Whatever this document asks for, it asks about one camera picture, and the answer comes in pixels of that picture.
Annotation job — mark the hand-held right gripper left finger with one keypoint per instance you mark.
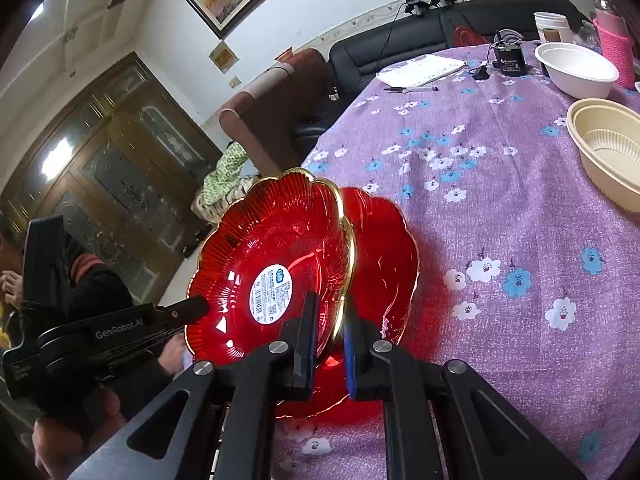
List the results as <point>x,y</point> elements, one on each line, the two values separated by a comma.
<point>311,340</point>

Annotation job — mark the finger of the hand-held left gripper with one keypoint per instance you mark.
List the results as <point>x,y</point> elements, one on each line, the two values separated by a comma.
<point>182,312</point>

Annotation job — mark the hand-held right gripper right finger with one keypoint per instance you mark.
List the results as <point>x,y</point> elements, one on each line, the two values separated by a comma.
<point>350,360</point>

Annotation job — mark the red gold-rimmed plate with label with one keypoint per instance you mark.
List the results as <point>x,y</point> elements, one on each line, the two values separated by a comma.
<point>280,235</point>

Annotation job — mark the person's left hand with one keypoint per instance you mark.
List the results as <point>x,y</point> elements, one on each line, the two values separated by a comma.
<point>60,440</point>

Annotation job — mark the green floral cloth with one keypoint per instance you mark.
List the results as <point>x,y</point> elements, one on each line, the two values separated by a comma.
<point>225,175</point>

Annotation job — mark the wooden glass-door cabinet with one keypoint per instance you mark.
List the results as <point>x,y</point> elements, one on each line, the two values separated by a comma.
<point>125,160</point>

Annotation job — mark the purple floral tablecloth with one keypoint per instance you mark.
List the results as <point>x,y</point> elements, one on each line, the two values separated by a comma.
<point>500,240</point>

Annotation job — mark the brown armchair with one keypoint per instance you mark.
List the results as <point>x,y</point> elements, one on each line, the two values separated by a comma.
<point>280,105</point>

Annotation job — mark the black pen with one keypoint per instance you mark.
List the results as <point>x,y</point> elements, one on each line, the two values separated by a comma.
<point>410,89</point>

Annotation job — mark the white notebook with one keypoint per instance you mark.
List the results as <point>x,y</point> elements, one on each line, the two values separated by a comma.
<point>425,67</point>

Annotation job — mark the black leather sofa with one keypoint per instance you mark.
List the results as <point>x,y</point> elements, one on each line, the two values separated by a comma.
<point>390,45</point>

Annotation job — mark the small black object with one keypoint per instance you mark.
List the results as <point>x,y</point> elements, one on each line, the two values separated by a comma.
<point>481,72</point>

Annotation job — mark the beige plastic bowl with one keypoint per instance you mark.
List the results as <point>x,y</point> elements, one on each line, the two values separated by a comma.
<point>610,150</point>

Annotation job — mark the black round device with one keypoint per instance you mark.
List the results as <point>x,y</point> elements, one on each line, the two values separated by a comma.
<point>511,60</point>

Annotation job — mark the red bag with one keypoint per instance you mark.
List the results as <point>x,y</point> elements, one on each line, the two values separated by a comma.
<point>470,36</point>

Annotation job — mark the large white bowl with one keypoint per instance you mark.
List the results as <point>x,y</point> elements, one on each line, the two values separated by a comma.
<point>575,67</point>

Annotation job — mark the white plastic tub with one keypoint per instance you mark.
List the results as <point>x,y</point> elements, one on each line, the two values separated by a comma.
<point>550,20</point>

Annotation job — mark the clear glass cup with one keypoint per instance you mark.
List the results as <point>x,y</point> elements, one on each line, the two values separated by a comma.
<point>586,35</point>

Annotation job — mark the bottle in pink knitted sleeve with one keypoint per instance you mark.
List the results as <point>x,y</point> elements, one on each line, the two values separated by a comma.
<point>617,45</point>

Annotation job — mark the small wall calendar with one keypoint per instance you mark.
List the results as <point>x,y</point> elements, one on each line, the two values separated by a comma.
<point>223,57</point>

